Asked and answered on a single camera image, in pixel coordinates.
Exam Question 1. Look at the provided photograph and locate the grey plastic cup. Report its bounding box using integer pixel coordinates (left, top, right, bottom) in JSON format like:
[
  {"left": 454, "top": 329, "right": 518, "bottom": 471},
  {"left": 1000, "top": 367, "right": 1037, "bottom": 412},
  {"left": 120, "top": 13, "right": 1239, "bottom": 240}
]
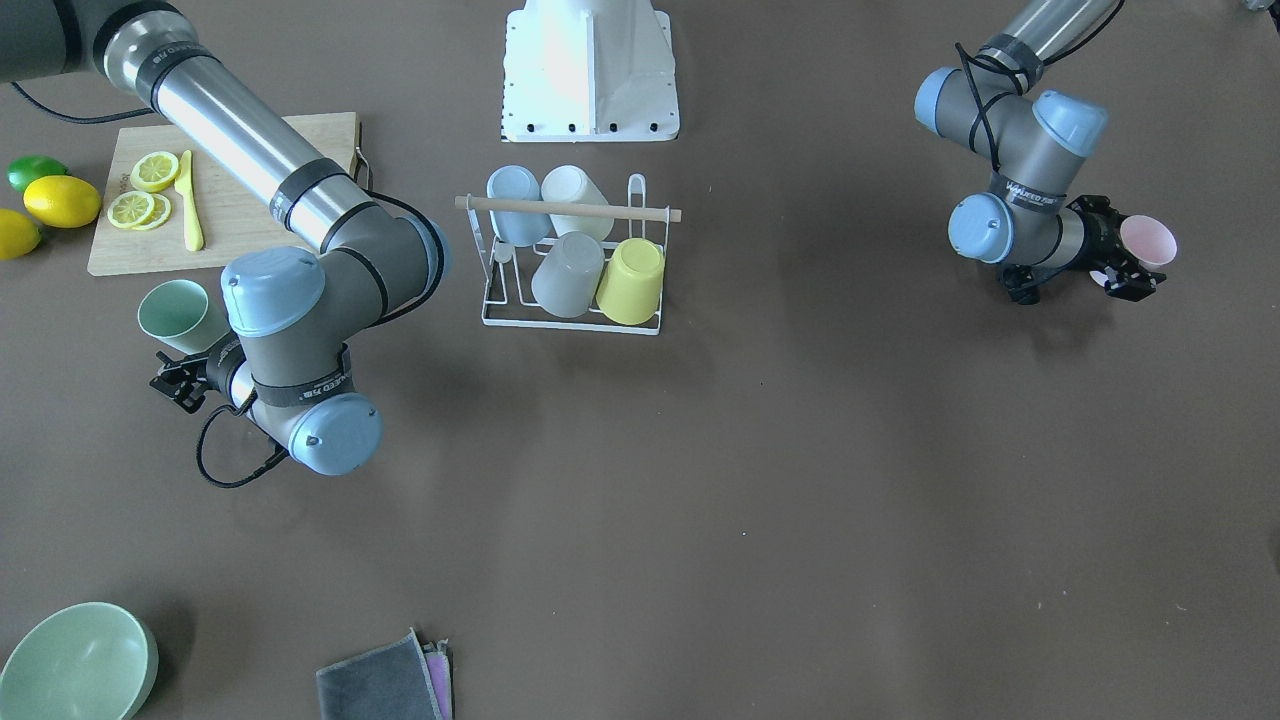
[{"left": 531, "top": 232, "right": 604, "bottom": 318}]

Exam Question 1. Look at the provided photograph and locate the green plastic cup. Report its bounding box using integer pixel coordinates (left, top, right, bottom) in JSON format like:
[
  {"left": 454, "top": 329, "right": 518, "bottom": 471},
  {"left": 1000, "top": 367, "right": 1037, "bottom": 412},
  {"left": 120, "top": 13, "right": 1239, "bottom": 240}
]
[{"left": 136, "top": 279, "right": 230, "bottom": 355}]

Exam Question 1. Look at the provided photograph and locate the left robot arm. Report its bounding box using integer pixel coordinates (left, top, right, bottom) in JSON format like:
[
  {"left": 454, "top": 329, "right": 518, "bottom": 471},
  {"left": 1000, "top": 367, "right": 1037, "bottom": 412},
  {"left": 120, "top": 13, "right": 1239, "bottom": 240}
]
[{"left": 914, "top": 1, "right": 1165, "bottom": 305}]

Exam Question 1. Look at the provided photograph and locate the green lime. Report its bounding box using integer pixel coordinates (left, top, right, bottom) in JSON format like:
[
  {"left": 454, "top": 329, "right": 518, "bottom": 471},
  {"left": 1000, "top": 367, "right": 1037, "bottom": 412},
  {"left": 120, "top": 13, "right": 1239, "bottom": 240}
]
[{"left": 6, "top": 154, "right": 69, "bottom": 193}]

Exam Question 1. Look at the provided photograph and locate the pink plastic cup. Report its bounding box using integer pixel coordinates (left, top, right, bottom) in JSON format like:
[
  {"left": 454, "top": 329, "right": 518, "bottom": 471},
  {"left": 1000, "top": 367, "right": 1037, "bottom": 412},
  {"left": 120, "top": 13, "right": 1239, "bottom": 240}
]
[{"left": 1084, "top": 214, "right": 1178, "bottom": 288}]

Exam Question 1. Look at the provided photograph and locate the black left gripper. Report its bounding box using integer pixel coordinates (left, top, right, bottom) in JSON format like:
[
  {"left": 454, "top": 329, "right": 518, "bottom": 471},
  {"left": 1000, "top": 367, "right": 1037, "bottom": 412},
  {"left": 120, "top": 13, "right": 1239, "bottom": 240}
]
[{"left": 1002, "top": 195, "right": 1167, "bottom": 305}]

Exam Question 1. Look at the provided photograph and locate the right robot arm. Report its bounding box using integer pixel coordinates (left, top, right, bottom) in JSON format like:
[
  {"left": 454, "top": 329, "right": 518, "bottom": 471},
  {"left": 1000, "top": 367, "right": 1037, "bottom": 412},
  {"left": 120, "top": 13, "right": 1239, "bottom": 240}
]
[{"left": 3, "top": 1, "right": 449, "bottom": 477}]

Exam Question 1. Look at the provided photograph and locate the white wire cup rack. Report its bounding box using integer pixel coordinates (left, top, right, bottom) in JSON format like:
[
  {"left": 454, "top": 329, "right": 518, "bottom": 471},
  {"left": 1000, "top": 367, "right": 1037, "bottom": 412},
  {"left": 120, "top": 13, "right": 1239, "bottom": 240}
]
[{"left": 454, "top": 174, "right": 684, "bottom": 336}]

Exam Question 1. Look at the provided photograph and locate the yellow plastic knife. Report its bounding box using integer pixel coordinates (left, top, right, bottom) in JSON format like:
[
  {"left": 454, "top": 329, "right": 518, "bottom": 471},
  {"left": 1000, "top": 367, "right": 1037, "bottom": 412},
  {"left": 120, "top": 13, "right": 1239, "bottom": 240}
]
[{"left": 174, "top": 149, "right": 205, "bottom": 252}]

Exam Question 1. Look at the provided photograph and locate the grey folded cloth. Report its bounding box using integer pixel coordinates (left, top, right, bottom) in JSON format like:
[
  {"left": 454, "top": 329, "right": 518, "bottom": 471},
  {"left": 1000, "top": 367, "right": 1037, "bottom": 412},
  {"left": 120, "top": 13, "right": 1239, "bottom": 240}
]
[{"left": 316, "top": 630, "right": 454, "bottom": 719}]

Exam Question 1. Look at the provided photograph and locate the light blue plastic cup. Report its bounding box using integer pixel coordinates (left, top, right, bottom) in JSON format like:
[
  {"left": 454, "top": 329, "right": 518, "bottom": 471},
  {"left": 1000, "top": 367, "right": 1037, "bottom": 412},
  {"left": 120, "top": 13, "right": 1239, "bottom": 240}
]
[{"left": 486, "top": 165, "right": 552, "bottom": 249}]

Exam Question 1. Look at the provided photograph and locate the yellow plastic cup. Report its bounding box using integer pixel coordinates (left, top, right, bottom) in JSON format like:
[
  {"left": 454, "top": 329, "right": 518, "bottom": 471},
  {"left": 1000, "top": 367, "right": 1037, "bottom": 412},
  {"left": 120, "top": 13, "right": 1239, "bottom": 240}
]
[{"left": 596, "top": 238, "right": 666, "bottom": 325}]

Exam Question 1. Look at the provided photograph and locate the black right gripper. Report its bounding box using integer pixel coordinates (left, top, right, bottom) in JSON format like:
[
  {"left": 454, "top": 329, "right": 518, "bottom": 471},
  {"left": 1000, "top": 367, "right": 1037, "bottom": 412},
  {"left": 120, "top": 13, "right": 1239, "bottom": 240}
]
[{"left": 150, "top": 334, "right": 244, "bottom": 414}]

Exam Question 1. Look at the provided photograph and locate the wooden cutting board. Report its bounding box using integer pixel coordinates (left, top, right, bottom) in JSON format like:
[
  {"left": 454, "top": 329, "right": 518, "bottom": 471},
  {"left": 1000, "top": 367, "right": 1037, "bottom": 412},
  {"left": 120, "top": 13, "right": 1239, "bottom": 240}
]
[{"left": 87, "top": 126, "right": 305, "bottom": 277}]

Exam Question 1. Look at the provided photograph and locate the green bowl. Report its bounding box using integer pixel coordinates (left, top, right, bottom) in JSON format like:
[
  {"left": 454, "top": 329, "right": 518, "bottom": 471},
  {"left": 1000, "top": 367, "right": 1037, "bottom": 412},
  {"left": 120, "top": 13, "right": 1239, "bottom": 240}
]
[{"left": 1, "top": 602, "right": 159, "bottom": 719}]

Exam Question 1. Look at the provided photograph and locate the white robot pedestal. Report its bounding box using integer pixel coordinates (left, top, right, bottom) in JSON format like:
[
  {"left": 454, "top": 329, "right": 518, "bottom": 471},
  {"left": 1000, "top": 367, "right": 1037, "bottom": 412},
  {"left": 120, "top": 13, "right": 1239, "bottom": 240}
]
[{"left": 500, "top": 1, "right": 681, "bottom": 143}]

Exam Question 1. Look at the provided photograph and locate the lemon slice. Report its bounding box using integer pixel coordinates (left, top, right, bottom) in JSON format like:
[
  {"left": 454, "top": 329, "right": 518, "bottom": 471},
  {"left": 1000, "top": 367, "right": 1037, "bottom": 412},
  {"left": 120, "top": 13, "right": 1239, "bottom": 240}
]
[
  {"left": 105, "top": 190, "right": 173, "bottom": 232},
  {"left": 128, "top": 151, "right": 180, "bottom": 193}
]

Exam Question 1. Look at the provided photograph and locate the yellow lemon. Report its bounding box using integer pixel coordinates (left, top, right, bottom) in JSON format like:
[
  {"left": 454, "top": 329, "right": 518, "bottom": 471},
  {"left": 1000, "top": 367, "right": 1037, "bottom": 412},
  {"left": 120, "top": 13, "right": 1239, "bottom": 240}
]
[
  {"left": 0, "top": 208, "right": 42, "bottom": 261},
  {"left": 23, "top": 176, "right": 102, "bottom": 229}
]

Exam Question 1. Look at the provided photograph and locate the white plastic cup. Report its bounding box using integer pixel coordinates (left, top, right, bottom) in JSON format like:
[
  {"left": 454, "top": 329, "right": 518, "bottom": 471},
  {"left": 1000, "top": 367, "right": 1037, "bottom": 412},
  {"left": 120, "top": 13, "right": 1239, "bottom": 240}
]
[{"left": 541, "top": 165, "right": 614, "bottom": 242}]

